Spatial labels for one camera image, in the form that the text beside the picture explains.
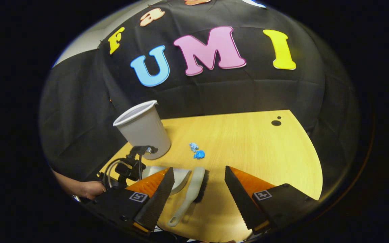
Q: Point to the grey plastic garbage bin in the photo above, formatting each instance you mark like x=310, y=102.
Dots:
x=144, y=131

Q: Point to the black desk grommet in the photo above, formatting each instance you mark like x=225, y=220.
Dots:
x=276, y=123

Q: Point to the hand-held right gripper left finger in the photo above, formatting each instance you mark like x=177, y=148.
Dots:
x=157, y=202

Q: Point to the small grey broom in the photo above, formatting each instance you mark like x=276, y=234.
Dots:
x=192, y=189

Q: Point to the light blue paper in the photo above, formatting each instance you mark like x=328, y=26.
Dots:
x=193, y=146

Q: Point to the grey plastic dustpan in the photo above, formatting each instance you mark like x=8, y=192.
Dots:
x=181, y=179

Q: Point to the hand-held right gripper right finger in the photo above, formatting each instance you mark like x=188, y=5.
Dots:
x=241, y=199

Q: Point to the black backdrop cloth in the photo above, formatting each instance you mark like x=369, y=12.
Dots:
x=214, y=91

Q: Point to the dark blue paper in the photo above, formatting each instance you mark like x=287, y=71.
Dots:
x=199, y=155

